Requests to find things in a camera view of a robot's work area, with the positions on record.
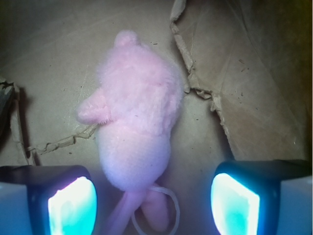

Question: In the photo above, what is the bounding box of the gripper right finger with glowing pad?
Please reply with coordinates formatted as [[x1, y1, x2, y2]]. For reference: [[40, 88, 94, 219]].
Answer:
[[210, 160, 313, 235]]

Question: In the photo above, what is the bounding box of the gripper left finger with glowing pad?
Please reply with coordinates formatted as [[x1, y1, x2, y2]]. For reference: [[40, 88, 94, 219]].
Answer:
[[0, 165, 97, 235]]

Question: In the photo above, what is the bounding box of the pink plush bunny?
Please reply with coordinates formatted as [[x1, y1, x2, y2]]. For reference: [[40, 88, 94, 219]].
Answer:
[[77, 30, 183, 235]]

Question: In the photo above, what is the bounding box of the brown paper bag bin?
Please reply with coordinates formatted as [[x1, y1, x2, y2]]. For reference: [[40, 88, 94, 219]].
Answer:
[[0, 0, 313, 172]]

